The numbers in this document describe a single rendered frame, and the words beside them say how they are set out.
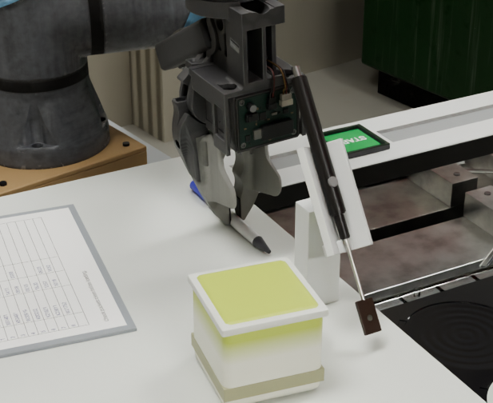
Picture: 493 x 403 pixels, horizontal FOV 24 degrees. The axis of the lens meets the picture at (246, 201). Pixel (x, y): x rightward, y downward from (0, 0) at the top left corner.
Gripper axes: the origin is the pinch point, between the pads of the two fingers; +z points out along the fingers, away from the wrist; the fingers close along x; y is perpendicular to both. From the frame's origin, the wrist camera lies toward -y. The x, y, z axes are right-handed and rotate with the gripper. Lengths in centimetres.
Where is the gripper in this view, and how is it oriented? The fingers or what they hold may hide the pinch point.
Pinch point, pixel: (229, 204)
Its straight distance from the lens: 100.0
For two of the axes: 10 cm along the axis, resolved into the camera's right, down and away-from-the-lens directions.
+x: 8.8, -2.6, 4.0
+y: 4.7, 4.1, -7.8
